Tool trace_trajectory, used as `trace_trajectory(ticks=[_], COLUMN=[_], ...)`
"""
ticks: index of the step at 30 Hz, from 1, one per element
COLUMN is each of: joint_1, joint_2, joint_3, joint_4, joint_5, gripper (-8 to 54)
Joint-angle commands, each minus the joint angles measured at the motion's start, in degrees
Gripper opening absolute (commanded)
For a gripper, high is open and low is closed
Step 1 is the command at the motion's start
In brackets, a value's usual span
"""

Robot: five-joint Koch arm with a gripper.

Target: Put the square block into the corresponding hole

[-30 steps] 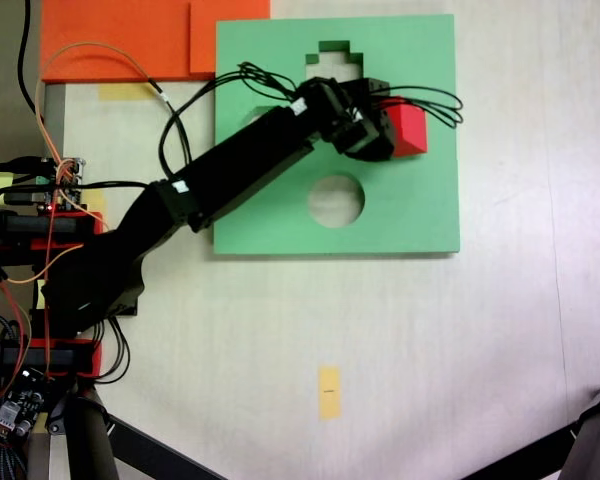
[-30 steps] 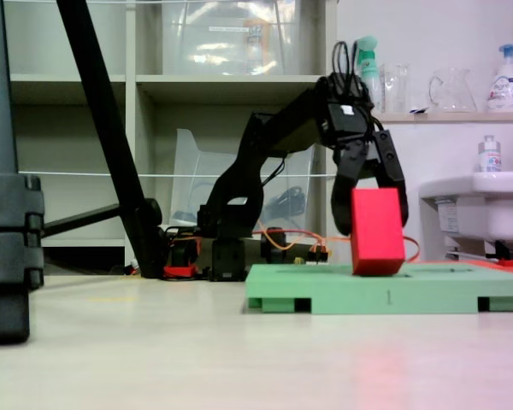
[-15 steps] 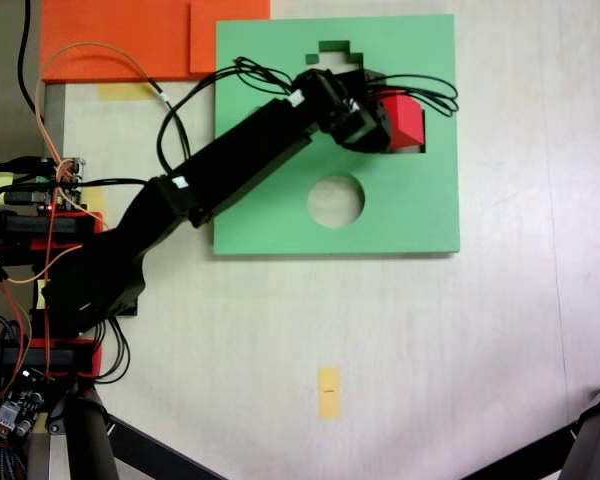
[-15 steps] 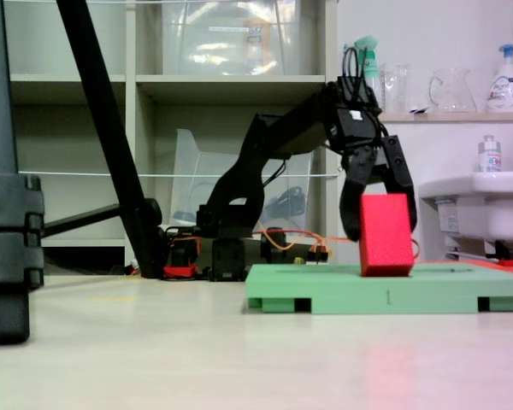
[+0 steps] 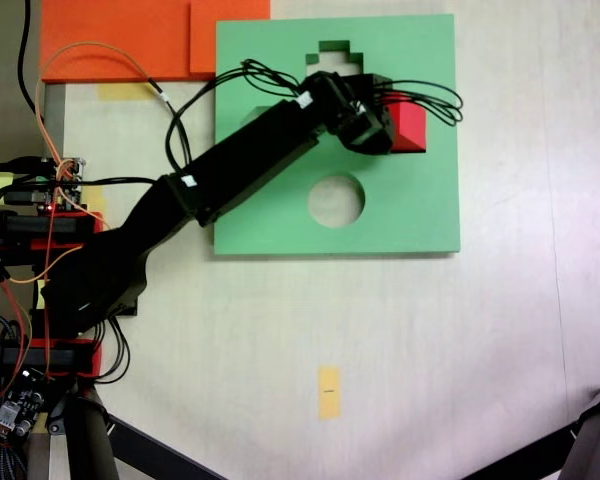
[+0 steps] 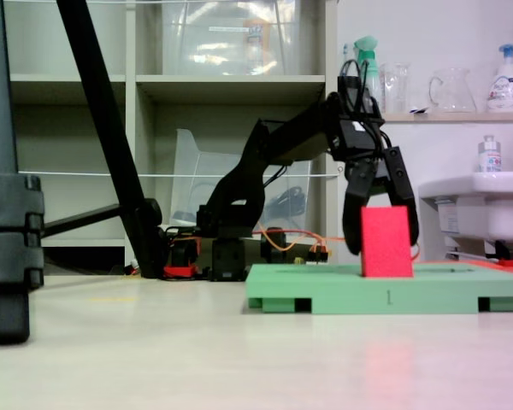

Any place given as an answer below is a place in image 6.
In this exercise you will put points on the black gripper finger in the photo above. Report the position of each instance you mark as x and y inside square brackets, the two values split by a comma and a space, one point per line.
[402, 179]
[355, 200]

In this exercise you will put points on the red square block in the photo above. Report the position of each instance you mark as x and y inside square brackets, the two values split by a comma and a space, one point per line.
[387, 243]

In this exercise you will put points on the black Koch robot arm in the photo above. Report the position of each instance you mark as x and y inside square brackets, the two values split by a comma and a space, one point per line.
[290, 136]

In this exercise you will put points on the glass beaker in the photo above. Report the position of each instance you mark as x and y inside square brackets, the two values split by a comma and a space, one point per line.
[395, 91]

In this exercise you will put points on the small blue white packet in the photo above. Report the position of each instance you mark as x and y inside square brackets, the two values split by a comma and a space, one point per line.
[418, 111]

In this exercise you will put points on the blue white toothbrush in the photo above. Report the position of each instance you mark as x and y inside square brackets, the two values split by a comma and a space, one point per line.
[345, 51]

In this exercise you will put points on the green spray bottle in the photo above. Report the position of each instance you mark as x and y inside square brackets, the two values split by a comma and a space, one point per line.
[367, 47]

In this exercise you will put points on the small clear pump bottle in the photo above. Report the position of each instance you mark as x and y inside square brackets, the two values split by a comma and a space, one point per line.
[490, 158]

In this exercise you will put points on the green shape sorting board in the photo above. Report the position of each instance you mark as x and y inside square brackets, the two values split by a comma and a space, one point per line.
[346, 294]

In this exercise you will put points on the glass pitcher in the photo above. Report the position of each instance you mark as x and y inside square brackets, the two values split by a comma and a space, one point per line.
[453, 94]

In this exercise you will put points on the white sink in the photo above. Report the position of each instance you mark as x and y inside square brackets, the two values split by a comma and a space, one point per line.
[504, 205]

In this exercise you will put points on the beige shelf unit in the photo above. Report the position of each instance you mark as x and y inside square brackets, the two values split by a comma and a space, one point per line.
[231, 85]

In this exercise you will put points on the small red plastic piece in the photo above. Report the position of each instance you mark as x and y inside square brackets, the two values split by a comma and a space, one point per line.
[509, 262]

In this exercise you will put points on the white blue pump bottle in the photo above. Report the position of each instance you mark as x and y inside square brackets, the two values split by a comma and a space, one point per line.
[506, 89]

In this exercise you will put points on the clear plastic storage box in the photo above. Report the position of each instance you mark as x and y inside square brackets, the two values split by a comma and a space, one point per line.
[222, 47]

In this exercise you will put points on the clear plastic tray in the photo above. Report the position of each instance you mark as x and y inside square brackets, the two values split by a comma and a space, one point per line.
[188, 171]

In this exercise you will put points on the black tripod leg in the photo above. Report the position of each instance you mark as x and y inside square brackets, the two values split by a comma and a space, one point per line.
[98, 94]
[0, 213]

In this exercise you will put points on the black tripod brace bar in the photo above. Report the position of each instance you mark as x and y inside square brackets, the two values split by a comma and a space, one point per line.
[85, 218]

